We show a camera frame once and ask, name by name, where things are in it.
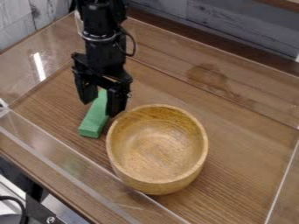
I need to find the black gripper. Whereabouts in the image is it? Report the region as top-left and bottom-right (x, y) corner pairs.
(71, 38), (134, 117)

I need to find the green rectangular block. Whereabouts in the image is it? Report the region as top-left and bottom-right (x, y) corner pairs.
(79, 89), (108, 138)

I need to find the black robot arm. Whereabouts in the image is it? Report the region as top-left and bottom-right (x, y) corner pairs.
(71, 0), (136, 117)

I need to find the brown wooden bowl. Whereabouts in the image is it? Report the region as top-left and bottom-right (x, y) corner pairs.
(107, 104), (210, 195)

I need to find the black metal bracket with screw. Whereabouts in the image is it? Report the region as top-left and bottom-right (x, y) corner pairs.
(26, 194), (66, 224)

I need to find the black cable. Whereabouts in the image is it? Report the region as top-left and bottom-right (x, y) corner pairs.
(0, 195), (28, 224)

